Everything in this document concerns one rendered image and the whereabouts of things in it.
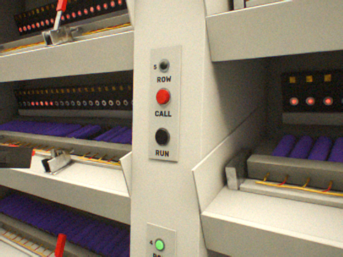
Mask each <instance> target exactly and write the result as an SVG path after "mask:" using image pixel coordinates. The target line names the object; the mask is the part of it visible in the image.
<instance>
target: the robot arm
mask: <svg viewBox="0 0 343 257"><path fill-rule="evenodd" d="M32 151H33V148H32V147H21V146H18V147H15V146H9V145H2V144H0V168H31V162H32Z"/></svg>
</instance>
